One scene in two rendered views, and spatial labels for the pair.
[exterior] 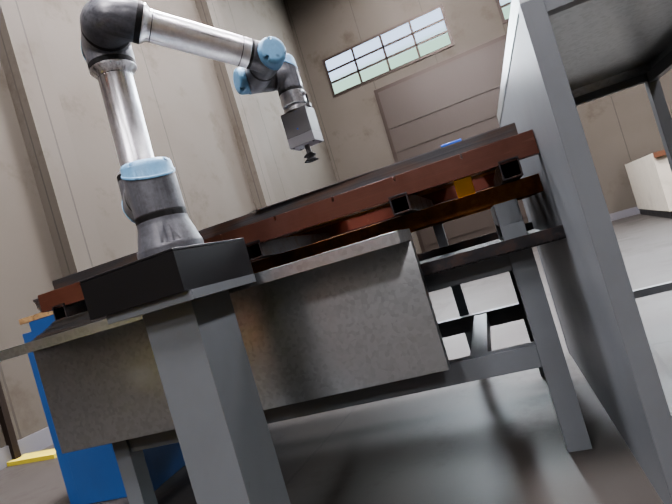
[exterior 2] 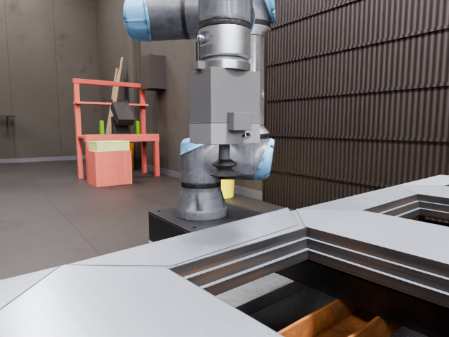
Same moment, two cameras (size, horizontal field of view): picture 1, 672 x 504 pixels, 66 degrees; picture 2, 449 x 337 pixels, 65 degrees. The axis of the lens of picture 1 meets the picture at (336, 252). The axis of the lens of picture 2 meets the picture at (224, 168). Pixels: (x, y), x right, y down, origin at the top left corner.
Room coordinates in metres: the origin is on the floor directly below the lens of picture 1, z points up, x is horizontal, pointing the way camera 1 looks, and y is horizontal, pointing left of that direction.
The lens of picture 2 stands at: (1.80, -0.45, 1.03)
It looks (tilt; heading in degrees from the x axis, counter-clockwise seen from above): 7 degrees down; 123
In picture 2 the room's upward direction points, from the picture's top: straight up
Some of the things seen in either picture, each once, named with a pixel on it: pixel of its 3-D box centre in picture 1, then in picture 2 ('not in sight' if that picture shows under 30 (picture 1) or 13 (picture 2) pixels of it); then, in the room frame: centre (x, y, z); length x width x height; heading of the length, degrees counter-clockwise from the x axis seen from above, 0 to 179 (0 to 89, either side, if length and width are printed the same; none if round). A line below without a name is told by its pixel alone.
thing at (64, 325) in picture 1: (92, 317); not in sight; (1.58, 0.78, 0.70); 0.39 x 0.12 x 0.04; 74
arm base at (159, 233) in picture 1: (166, 234); (201, 197); (1.18, 0.36, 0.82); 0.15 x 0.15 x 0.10
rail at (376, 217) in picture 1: (325, 231); not in sight; (2.20, 0.02, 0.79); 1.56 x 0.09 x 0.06; 74
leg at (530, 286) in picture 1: (541, 323); not in sight; (1.37, -0.47, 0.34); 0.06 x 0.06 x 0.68; 74
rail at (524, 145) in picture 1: (252, 234); not in sight; (1.51, 0.22, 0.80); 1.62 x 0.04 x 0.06; 74
